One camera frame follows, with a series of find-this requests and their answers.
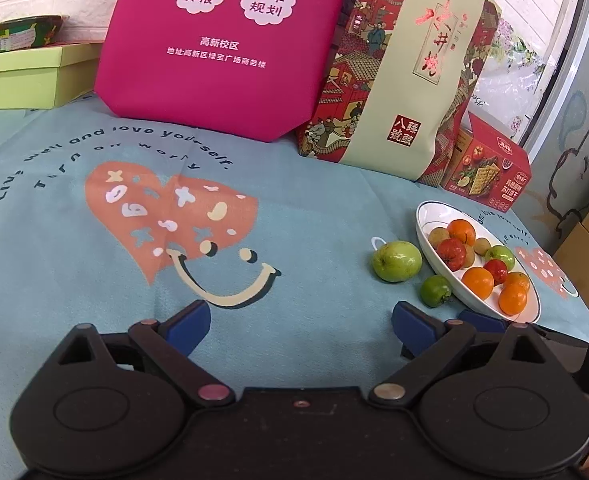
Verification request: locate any large green apple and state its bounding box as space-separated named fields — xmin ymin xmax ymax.
xmin=371 ymin=241 xmax=423 ymax=283

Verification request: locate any red wax apple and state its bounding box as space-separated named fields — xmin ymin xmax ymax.
xmin=437 ymin=238 xmax=469 ymax=271
xmin=483 ymin=259 xmax=509 ymax=287

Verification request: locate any white plate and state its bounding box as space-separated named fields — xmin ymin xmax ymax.
xmin=415 ymin=201 xmax=542 ymax=325

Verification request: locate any orange tangerine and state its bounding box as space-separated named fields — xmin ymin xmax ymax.
xmin=461 ymin=266 xmax=495 ymax=298
xmin=504 ymin=271 xmax=531 ymax=292
xmin=447 ymin=219 xmax=476 ymax=246
xmin=498 ymin=284 xmax=529 ymax=317

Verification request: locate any red cracker box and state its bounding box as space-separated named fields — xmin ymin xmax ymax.
xmin=443 ymin=112 xmax=531 ymax=212

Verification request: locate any small dark green tomato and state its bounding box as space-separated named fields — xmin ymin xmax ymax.
xmin=420 ymin=275 xmax=454 ymax=308

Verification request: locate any white floral plastic bag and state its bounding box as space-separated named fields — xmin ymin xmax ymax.
xmin=467 ymin=0 xmax=589 ymax=136

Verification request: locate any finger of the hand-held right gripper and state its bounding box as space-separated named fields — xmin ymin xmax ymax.
xmin=457 ymin=309 xmax=589 ymax=348

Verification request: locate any teal printed tablecloth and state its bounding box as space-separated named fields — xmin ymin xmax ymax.
xmin=0 ymin=92 xmax=589 ymax=480

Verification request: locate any grey metal frame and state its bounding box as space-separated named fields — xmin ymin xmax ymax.
xmin=517 ymin=0 xmax=589 ymax=147

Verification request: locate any pink tote bag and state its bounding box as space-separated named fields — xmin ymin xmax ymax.
xmin=93 ymin=0 xmax=355 ymax=143

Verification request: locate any illustrated gift box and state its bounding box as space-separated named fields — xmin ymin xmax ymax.
xmin=297 ymin=0 xmax=502 ymax=188

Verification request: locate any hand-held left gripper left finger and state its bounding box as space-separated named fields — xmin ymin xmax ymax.
xmin=49 ymin=300 xmax=236 ymax=408

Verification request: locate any light green box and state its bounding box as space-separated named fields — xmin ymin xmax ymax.
xmin=0 ymin=42 xmax=104 ymax=111

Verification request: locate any green patterned bowl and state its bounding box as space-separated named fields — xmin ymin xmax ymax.
xmin=0 ymin=14 xmax=65 ymax=53

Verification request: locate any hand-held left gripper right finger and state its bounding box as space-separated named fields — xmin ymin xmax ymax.
xmin=368 ymin=301 xmax=557 ymax=408

